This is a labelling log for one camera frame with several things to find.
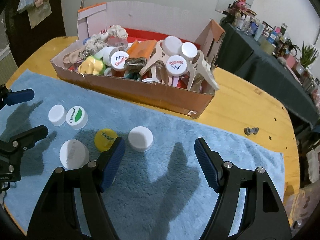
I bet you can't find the orange block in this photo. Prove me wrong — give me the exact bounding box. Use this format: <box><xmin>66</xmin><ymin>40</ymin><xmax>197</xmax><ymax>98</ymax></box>
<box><xmin>126</xmin><ymin>40</ymin><xmax>157</xmax><ymax>60</ymax></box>

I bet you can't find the white cap red blue logo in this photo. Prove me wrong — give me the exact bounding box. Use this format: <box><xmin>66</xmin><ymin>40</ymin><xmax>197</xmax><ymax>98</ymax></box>
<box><xmin>165</xmin><ymin>55</ymin><xmax>187</xmax><ymax>77</ymax></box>

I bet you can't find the plain white cap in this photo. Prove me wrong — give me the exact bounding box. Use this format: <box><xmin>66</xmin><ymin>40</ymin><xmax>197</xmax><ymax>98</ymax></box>
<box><xmin>48</xmin><ymin>105</ymin><xmax>67</xmax><ymax>127</ymax></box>
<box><xmin>128</xmin><ymin>126</ymin><xmax>153</xmax><ymax>152</ymax></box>
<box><xmin>180</xmin><ymin>42</ymin><xmax>197</xmax><ymax>61</ymax></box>

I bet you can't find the large white printed cap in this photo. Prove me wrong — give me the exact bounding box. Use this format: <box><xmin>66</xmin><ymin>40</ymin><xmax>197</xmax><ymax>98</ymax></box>
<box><xmin>59</xmin><ymin>139</ymin><xmax>89</xmax><ymax>170</ymax></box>

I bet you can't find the white cap green logo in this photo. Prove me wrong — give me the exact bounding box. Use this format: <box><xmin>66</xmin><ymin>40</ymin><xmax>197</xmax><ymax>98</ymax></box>
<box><xmin>66</xmin><ymin>106</ymin><xmax>88</xmax><ymax>130</ymax></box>

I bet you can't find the yellow bottle cap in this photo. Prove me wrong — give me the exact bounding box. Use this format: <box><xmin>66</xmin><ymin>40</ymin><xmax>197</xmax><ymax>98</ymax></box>
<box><xmin>94</xmin><ymin>128</ymin><xmax>118</xmax><ymax>152</ymax></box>

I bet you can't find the yellow plastic toy in box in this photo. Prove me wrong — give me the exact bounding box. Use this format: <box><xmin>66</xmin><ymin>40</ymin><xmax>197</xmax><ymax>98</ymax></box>
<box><xmin>78</xmin><ymin>56</ymin><xmax>106</xmax><ymax>75</ymax></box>

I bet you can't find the light blue fluffy towel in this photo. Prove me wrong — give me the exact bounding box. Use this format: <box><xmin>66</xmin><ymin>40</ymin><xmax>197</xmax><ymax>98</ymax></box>
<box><xmin>1</xmin><ymin>71</ymin><xmax>285</xmax><ymax>239</ymax></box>

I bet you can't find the small grey bolt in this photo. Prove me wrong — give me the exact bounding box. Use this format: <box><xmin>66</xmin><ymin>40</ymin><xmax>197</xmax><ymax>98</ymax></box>
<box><xmin>244</xmin><ymin>127</ymin><xmax>259</xmax><ymax>135</ymax></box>

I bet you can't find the white logo cap in box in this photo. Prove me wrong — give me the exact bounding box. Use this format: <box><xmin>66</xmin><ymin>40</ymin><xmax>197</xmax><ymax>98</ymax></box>
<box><xmin>110</xmin><ymin>51</ymin><xmax>129</xmax><ymax>72</ymax></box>

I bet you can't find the orange cardboard box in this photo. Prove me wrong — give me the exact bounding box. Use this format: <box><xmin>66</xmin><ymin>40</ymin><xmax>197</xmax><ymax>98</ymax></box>
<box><xmin>51</xmin><ymin>2</ymin><xmax>225</xmax><ymax>118</ymax></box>

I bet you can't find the dark green covered side table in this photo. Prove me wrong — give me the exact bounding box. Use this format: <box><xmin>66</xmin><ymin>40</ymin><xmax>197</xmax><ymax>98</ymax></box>
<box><xmin>216</xmin><ymin>23</ymin><xmax>319</xmax><ymax>126</ymax></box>

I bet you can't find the wooden clip in box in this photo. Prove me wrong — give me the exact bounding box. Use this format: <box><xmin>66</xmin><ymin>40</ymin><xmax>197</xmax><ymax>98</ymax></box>
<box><xmin>187</xmin><ymin>50</ymin><xmax>219</xmax><ymax>90</ymax></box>

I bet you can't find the potted green plant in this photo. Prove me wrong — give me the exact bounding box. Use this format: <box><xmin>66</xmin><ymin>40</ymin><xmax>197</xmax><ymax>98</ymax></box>
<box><xmin>299</xmin><ymin>43</ymin><xmax>319</xmax><ymax>69</ymax></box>

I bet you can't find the pink plush toy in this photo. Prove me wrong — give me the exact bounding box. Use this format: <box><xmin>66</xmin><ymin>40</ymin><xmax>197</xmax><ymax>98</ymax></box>
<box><xmin>233</xmin><ymin>0</ymin><xmax>248</xmax><ymax>12</ymax></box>

